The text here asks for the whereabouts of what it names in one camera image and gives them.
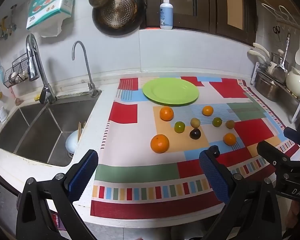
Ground thin gooseneck faucet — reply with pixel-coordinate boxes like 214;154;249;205
72;41;102;98

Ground thick chrome faucet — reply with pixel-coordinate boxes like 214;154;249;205
25;34;57;105

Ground dark purple round fruit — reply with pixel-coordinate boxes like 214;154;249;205
189;128;201;140

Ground dark wooden window frame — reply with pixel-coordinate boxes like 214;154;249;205
137;0;258;46

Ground white wire hook rack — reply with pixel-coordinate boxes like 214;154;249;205
261;3;300;32

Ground stainless steel pot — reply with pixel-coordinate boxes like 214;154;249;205
254;71;300;103

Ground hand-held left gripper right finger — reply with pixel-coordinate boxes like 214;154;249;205
199;145;283;240

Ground person's right hand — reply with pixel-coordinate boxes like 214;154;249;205
286;200;300;233

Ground colourful patterned table mat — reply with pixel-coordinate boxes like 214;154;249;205
90;76;300;220

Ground black frying pan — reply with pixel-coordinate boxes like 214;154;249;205
92;0;146;36

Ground black wire basket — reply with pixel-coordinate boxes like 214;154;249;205
3;55;32;88

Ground teal tissue pack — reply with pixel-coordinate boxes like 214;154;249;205
26;0;77;38

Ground large orange tangerine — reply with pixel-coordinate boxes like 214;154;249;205
150;134;170;154

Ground green plate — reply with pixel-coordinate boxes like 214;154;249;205
142;78;199;106

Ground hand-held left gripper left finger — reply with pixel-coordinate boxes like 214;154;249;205
16;149;99;240

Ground white rice paddle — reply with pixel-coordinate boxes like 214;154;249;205
295;35;300;65

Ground stainless steel sink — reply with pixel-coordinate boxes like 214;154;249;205
0;97;100;167

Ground metal dish rack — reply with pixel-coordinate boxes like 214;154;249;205
251;62;300;123

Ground hanging wall hooks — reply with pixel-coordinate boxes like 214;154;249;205
0;5;18;41

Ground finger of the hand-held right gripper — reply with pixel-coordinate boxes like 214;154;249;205
284;127;300;147
257;140;292;174

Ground white handled knife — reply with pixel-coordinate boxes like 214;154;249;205
247;50;268;65
252;42;271;58

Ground wooden chopsticks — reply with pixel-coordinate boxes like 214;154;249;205
77;121;87;141

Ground white bowl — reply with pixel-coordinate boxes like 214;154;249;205
65;130;81;156

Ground golden mesh strainer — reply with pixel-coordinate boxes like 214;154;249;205
100;0;138;28

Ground white ceramic jug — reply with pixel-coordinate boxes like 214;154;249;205
286;66;300;98

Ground white pump bottle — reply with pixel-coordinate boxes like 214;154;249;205
159;0;174;30

